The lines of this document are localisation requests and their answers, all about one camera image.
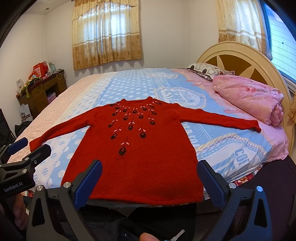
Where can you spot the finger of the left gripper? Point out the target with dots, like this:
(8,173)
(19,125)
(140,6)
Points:
(11,149)
(33,159)

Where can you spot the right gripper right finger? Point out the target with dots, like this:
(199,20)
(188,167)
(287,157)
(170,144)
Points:
(244,213)

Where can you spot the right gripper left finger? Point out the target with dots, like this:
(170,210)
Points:
(70,197)

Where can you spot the red knitted sweater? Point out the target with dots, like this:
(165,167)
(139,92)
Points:
(146,154)

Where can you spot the person's left hand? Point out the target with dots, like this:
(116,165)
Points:
(16,206)

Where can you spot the person's right hand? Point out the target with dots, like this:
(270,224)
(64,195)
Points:
(147,237)

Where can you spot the black chair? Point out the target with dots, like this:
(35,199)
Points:
(6,135)

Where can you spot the white paper bag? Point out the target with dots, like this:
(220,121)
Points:
(25,113)

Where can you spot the brown wooden desk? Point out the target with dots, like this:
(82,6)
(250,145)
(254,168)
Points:
(40,91)

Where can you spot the red gift box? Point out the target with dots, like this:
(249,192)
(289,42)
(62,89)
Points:
(40,69)

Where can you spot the pink folded quilt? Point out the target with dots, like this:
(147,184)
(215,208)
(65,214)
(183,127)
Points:
(255,98)

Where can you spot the beige window curtain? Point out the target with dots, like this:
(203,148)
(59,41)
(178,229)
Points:
(104,32)

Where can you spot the patterned white pillow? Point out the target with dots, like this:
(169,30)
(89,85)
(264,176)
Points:
(208,71)

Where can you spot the cream wooden headboard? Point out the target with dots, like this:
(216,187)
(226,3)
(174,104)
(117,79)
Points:
(249,63)

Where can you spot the beige curtain near headboard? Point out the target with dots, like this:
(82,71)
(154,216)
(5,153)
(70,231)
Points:
(243,21)

